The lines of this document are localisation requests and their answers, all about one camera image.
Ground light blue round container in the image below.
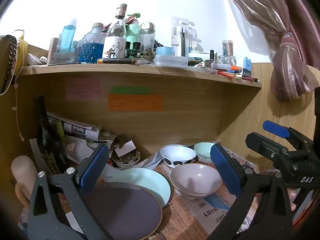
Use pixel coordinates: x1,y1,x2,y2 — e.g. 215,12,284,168
155,46,173,56

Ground newspaper print table cover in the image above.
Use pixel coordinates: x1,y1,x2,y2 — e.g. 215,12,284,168
19,152,283,240

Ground mint green plate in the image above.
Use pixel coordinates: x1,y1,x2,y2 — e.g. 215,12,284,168
110,167,172,208

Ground pale lilac bowl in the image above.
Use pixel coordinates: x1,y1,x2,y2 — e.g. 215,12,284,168
171,163,223,200

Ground yellow headband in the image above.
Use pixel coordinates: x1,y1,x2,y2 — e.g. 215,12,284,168
15,30,26,76

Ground dark green binoculars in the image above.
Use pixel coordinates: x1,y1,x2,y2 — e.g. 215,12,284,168
125,42,142,58

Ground dark purple plate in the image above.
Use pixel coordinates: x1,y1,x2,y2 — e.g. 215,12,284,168
84,182,163,240

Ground mint green bowl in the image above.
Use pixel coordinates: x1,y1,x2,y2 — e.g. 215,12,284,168
194,142,217,164

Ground pink sticky note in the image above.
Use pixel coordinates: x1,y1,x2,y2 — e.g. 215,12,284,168
66,79,102,101

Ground glass bottle blue beads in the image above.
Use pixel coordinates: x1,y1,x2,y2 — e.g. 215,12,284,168
79,23,105,64

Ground clear blister pack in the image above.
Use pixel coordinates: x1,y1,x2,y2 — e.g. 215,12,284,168
171,17,198,57

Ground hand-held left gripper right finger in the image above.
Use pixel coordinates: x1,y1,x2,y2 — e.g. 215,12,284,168
210,143,293,240

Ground pinkish brown tube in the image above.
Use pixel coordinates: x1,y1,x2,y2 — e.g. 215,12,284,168
47,38,59,64

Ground folded newspaper pile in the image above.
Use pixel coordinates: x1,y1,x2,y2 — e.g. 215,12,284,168
46,112,116,150

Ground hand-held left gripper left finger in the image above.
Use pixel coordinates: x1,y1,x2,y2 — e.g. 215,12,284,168
27,144,113,240

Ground clear bottle blue liquid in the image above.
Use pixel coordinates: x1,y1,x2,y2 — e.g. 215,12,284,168
60,19,78,53

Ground small white gadget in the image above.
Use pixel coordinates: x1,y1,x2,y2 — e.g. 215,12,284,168
27,54,48,65

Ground white bowl black spots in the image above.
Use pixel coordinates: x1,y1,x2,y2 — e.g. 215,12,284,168
160,144,197,168

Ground blue pencil sharpener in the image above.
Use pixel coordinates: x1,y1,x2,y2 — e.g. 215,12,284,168
242,57,252,77

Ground clear bottle silver cap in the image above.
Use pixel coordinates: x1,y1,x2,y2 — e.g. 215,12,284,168
139,22,156,53

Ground beige plastic figure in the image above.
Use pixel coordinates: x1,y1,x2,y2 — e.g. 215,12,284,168
11,156,38,208

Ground black lace headband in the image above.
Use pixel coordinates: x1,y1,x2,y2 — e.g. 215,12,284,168
1,35,18,95

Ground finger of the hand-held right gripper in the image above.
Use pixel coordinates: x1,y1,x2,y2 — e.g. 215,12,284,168
262,119,308,144
245,131,290,167

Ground mint green bottle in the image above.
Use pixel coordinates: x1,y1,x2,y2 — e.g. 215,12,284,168
125,12,140,44

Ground clear plastic box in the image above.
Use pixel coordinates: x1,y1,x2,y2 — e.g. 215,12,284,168
154,55,188,67

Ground green sticky note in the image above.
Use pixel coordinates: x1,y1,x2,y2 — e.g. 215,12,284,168
112,87,152,95

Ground white cord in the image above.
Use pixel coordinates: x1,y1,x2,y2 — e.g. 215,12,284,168
12,82,25,142

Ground clear tube of foil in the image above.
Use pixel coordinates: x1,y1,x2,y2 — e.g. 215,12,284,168
222,40,234,57

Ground brown gold tube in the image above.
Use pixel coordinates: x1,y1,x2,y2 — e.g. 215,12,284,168
97,58,137,65

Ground pink curtain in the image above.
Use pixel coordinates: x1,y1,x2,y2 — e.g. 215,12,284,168
220,0,320,103

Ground small glass jar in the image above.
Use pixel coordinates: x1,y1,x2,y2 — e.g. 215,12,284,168
218,55,237,65

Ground small bowl of stones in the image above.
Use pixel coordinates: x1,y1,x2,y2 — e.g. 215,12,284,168
112,151,141,169

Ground red pen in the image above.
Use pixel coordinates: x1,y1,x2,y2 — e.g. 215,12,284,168
217,71,258,83

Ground orange sticky note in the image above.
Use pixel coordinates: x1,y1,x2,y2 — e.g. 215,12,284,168
107,94,163,111

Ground person's right hand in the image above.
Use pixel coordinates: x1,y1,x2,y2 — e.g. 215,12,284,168
287,189,298,211

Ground clear bottle fox label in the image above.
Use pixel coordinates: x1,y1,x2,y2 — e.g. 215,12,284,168
102,4,127,59

